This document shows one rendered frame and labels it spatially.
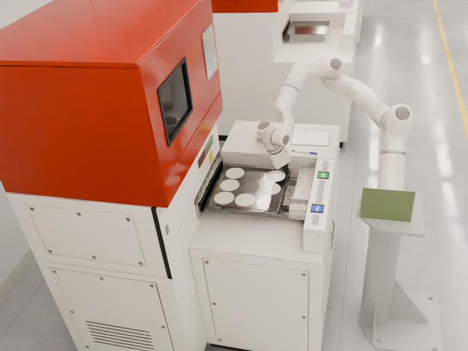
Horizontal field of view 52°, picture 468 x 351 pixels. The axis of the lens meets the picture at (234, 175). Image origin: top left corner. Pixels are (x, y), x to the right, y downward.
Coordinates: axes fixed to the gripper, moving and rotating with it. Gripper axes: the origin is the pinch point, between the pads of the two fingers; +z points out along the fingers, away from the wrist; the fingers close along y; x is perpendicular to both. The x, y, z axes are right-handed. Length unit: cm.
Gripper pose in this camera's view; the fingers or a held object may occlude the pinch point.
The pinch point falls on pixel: (285, 169)
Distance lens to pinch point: 252.3
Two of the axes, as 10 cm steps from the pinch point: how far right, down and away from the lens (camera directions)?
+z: 4.1, 6.8, 6.1
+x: -3.0, -5.3, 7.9
